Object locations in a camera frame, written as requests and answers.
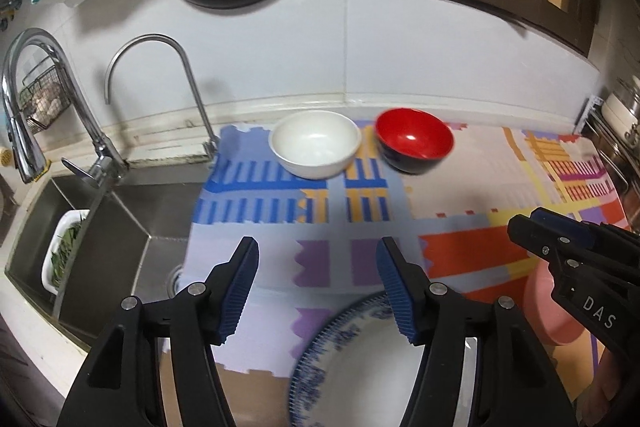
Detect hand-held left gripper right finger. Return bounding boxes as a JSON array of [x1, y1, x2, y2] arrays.
[[376, 236, 576, 427]]

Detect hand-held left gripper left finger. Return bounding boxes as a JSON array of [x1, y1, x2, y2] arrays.
[[56, 236, 260, 427]]

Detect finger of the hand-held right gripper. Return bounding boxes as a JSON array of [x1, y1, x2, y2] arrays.
[[507, 215, 599, 274], [531, 207, 640, 258]]

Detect pink bowl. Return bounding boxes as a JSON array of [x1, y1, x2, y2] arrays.
[[522, 264, 592, 346]]

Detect large blue floral plate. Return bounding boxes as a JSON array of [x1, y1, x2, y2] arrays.
[[289, 292, 481, 427]]

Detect red and black bowl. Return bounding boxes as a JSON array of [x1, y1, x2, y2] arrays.
[[375, 108, 455, 175]]

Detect white bowl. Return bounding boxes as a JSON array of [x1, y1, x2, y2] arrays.
[[270, 110, 362, 180]]

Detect person's right hand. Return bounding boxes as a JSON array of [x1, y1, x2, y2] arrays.
[[580, 347, 640, 427]]

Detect sink drain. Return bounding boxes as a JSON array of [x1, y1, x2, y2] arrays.
[[166, 264, 189, 299]]

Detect colourful patterned mat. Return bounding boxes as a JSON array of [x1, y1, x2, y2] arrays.
[[160, 122, 631, 427]]

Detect metal dish rack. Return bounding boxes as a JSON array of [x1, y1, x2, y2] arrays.
[[582, 77, 640, 194]]

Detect stainless steel sink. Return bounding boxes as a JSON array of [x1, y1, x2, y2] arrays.
[[5, 167, 212, 343]]

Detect green leafy vegetables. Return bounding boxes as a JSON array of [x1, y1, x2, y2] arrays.
[[50, 216, 85, 286]]

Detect white plastic basket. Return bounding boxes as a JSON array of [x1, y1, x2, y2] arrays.
[[42, 209, 92, 295]]

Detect slim gooseneck faucet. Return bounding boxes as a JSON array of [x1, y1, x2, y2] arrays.
[[104, 34, 219, 164]]

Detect chrome pull-down faucet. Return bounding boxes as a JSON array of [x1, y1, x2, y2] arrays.
[[2, 28, 131, 185]]

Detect white plastic bracket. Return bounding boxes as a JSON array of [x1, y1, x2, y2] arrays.
[[580, 97, 602, 134]]

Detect black wire basket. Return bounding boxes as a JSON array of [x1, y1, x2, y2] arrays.
[[19, 66, 71, 135]]

